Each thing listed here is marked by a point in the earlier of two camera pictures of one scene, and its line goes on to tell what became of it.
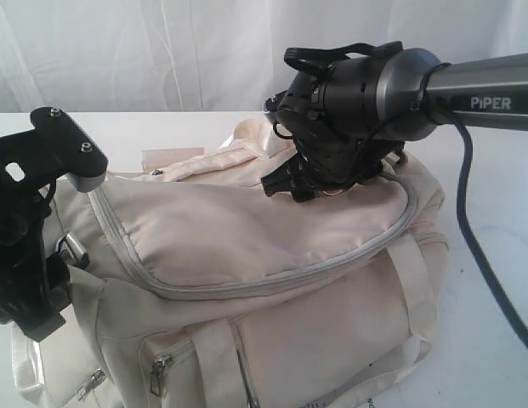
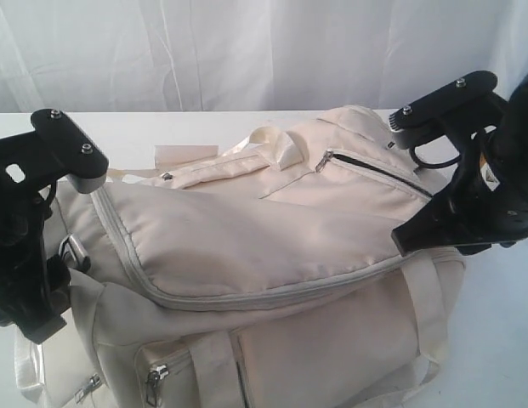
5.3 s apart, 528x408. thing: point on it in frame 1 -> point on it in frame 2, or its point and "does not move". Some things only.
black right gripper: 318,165 -> 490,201
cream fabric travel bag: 207,288 does not move
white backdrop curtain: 215,56 does not move
